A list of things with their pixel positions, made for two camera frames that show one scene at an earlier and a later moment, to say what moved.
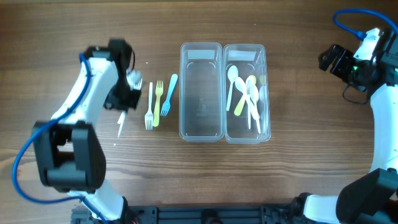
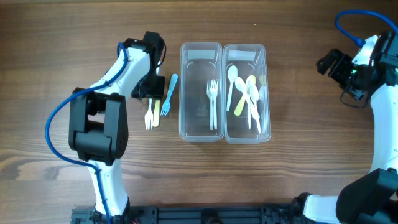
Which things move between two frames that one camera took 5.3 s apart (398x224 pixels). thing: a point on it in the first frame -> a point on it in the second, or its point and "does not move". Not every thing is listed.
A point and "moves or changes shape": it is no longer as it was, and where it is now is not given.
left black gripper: (123, 101) -> (150, 90)
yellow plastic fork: (159, 89) does not move
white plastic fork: (149, 116) does not move
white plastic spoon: (240, 86) does not move
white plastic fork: (137, 86) moves or changes shape
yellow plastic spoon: (252, 79) does not move
